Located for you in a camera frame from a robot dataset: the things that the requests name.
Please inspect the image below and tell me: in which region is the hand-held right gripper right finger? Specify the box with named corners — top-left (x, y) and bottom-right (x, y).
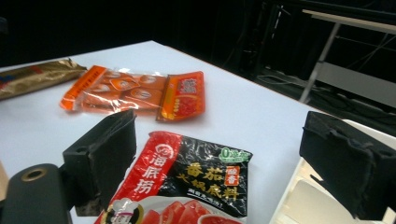
top-left (298, 110), bottom-right (396, 222)

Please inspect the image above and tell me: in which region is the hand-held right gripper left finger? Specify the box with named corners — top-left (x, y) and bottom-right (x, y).
top-left (62, 108), bottom-right (138, 217)

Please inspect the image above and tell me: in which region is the white plastic container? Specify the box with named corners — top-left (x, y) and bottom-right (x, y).
top-left (269, 119), bottom-right (396, 224)

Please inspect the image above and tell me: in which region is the orange clear sauce packet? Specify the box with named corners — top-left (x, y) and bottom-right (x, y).
top-left (59, 64), bottom-right (206, 123)

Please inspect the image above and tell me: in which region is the red and black sauce packet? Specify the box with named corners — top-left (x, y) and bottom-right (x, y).
top-left (92, 130), bottom-right (254, 224)

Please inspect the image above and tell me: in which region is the gold foil packet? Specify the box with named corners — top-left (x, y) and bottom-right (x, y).
top-left (0, 58), bottom-right (88, 101)

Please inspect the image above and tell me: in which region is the white metal frame desk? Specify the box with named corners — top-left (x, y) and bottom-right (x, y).
top-left (299, 8), bottom-right (396, 110)

